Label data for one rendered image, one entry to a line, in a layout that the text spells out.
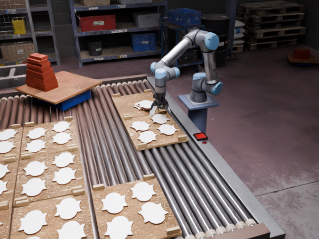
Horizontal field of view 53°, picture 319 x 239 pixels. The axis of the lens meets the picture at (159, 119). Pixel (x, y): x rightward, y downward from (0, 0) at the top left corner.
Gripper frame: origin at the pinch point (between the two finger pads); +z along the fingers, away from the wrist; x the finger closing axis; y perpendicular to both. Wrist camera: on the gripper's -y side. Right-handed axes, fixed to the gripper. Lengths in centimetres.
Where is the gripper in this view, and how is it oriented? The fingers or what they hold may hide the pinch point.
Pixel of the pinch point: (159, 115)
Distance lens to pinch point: 230.8
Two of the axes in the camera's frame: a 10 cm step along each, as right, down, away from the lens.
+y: 3.2, 4.7, -8.3
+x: 9.5, -1.6, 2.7
